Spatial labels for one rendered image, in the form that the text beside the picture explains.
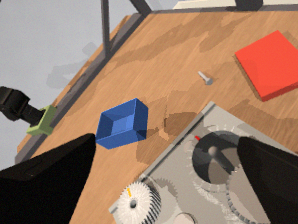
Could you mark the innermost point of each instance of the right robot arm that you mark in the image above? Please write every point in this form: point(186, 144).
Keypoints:
point(11, 100)

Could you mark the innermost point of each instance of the blue open box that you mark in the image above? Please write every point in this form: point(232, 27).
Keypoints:
point(122, 124)

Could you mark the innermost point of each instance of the grey toothed gear with yellow arrow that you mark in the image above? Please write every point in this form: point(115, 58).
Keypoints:
point(145, 210)

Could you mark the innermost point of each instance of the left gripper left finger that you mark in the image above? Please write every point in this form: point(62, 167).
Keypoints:
point(46, 188)

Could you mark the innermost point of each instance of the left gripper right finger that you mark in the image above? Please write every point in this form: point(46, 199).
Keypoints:
point(273, 175)

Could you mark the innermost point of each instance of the small grey bolt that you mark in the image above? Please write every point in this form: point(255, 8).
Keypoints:
point(209, 81)

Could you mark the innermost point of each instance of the red flat rectangular block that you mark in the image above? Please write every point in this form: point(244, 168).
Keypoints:
point(271, 64)

